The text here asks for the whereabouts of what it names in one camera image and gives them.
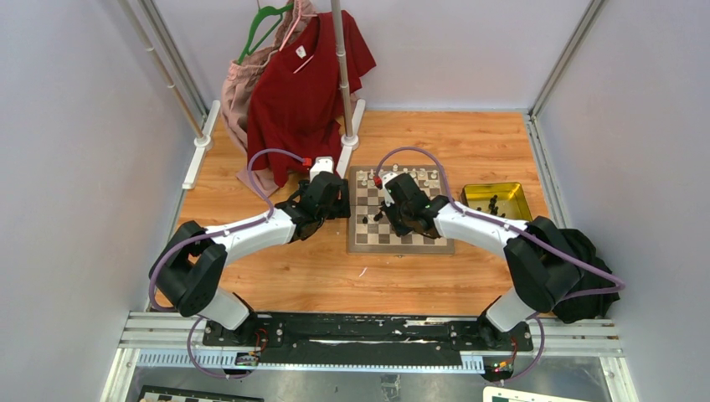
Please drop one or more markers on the white clothes rack frame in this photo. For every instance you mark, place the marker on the white clothes rack frame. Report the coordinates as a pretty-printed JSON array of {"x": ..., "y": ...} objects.
[{"x": 165, "y": 56}]

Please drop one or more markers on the gold metal tray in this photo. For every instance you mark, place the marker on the gold metal tray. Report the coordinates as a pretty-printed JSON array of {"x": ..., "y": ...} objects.
[{"x": 505, "y": 200}]

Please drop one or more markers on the black mounting rail base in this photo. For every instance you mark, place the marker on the black mounting rail base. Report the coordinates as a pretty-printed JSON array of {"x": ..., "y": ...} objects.
[{"x": 366, "y": 340}]

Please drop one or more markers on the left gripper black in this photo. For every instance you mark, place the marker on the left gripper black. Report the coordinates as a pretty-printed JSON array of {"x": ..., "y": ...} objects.
[{"x": 340, "y": 208}]

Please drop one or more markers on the pink garment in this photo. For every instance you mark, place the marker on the pink garment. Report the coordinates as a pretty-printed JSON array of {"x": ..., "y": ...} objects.
[{"x": 245, "y": 72}]

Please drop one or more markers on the green clothes hanger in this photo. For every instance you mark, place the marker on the green clothes hanger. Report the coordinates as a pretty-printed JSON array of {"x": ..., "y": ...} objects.
[{"x": 264, "y": 23}]

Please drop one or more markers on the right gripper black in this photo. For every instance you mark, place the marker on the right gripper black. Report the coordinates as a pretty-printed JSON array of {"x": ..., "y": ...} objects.
[{"x": 388, "y": 208}]

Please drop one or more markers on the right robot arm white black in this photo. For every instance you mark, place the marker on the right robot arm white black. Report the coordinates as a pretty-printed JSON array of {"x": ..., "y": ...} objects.
[{"x": 540, "y": 260}]

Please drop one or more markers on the white chess piece row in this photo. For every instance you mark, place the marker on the white chess piece row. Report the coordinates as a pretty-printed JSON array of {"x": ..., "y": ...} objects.
[{"x": 426, "y": 176}]

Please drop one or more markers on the wooden chess board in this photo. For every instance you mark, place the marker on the wooden chess board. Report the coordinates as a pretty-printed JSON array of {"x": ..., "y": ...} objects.
[{"x": 369, "y": 230}]

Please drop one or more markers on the red t-shirt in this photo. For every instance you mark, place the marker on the red t-shirt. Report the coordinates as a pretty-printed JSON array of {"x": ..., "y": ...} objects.
[{"x": 294, "y": 108}]

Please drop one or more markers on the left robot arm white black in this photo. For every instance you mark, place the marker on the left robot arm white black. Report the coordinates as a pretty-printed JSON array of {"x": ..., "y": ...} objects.
[{"x": 189, "y": 269}]

